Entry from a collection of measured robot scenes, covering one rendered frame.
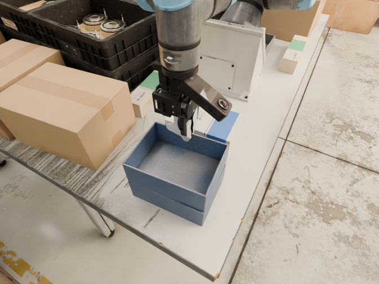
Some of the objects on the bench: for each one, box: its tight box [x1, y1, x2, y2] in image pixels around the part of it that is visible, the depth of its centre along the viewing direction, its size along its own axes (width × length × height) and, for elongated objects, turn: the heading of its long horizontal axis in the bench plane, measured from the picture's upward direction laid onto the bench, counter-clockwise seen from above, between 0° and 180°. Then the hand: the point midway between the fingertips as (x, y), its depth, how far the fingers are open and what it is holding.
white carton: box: [165, 107, 244, 162], centre depth 73 cm, size 20×12×9 cm, turn 64°
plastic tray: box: [265, 33, 275, 56], centre depth 114 cm, size 27×20×5 cm
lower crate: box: [42, 43, 160, 92], centre depth 99 cm, size 40×30×12 cm
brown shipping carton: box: [0, 39, 66, 140], centre depth 81 cm, size 30×22×16 cm
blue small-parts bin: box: [128, 164, 226, 227], centre depth 62 cm, size 20×15×7 cm
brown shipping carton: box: [0, 62, 136, 171], centre depth 72 cm, size 30×22×16 cm
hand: (190, 137), depth 60 cm, fingers closed
